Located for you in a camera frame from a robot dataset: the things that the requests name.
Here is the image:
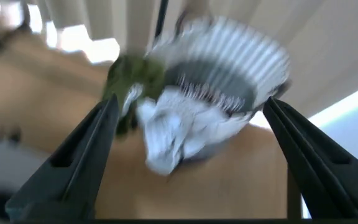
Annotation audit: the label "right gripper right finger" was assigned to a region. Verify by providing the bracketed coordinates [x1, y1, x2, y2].
[262, 95, 358, 219]

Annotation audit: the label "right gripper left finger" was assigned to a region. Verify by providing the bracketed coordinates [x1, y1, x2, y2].
[4, 93, 120, 220]

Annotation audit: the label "pale grey shorts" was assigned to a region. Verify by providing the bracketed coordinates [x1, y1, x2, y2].
[135, 85, 254, 177]

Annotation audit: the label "white laundry basket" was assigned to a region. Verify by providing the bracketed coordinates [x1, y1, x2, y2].
[135, 15, 291, 162]

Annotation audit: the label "black clothes rack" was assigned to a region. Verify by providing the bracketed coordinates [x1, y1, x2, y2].
[153, 0, 170, 40]

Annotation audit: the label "green garment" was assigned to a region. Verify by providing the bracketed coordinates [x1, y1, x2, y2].
[101, 54, 167, 138]

